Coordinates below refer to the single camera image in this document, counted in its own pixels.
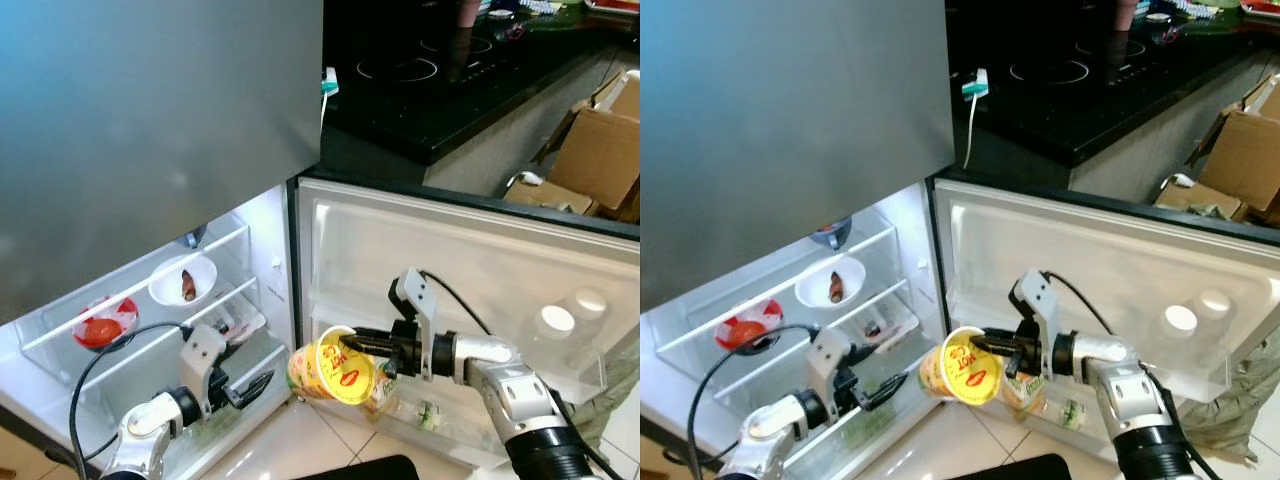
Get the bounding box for lidded yellow Hot Cup noodles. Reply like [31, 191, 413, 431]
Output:
[287, 325, 379, 406]
[918, 326, 1004, 406]

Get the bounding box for grey fridge door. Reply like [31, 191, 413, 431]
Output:
[925, 172, 1280, 441]
[288, 172, 641, 471]

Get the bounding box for white fridge cabinet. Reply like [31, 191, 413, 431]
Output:
[0, 185, 301, 480]
[640, 180, 941, 480]

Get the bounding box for green labelled packet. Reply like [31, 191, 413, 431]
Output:
[1003, 365, 1046, 416]
[370, 360, 401, 421]

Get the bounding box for clear food packet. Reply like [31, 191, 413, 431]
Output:
[213, 303, 267, 346]
[858, 308, 913, 346]

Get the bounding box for small white bowl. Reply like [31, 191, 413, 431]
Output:
[795, 255, 866, 309]
[148, 254, 219, 309]

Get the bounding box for black fuzzy floor mat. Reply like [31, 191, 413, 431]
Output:
[322, 455, 421, 480]
[965, 453, 1071, 480]

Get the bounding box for red bowl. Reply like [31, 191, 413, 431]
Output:
[715, 298, 784, 353]
[73, 296, 139, 351]

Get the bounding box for green camouflage cloth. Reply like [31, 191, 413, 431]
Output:
[575, 340, 641, 451]
[1175, 330, 1280, 466]

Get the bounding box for black induction cooktop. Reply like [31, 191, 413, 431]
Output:
[945, 0, 1280, 166]
[322, 0, 641, 166]

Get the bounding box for grey freezer door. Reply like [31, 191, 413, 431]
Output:
[0, 0, 324, 326]
[640, 0, 956, 313]

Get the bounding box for cardboard box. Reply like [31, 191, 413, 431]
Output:
[1155, 70, 1280, 223]
[500, 68, 641, 223]

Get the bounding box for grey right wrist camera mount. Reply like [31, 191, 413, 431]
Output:
[1010, 268, 1063, 379]
[388, 267, 438, 381]

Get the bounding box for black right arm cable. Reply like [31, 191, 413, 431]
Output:
[1040, 270, 1226, 480]
[418, 268, 621, 480]

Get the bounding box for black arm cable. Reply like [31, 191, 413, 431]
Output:
[418, 268, 621, 480]
[685, 322, 826, 480]
[1040, 270, 1226, 480]
[68, 320, 196, 471]

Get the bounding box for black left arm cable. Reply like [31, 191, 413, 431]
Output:
[68, 320, 196, 471]
[685, 322, 826, 480]

